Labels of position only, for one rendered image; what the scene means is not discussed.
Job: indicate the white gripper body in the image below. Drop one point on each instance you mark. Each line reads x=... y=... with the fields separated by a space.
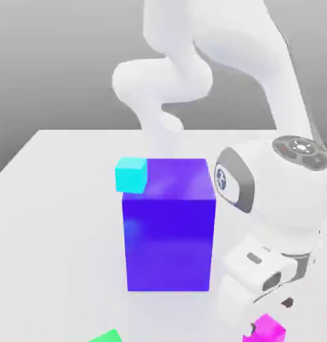
x=234 y=302

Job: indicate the small magenta cube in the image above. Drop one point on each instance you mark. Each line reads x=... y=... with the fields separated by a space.
x=268 y=330

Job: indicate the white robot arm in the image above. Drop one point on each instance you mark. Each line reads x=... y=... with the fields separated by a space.
x=283 y=203

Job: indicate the small green cube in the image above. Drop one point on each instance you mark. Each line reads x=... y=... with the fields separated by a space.
x=108 y=337

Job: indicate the small cyan cube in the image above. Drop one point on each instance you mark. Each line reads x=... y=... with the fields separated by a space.
x=129 y=179

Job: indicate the large blue box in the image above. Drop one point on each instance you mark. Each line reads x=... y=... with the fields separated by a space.
x=168 y=240

